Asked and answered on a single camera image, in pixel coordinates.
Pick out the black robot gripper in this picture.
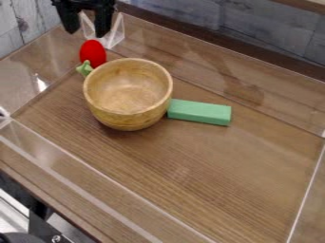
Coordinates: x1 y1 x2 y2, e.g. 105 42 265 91
51 0 115 38

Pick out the red toy fruit green stem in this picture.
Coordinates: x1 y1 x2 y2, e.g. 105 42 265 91
77 40 107 77

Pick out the light wooden bowl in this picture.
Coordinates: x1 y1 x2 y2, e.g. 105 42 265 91
83 58 174 131

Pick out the green rectangular block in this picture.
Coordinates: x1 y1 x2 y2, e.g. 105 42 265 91
168 99 233 126

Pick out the clear acrylic tray wall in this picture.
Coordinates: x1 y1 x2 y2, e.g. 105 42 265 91
0 17 325 243

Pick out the black metal table frame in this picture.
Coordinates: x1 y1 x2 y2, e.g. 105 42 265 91
0 172 97 243

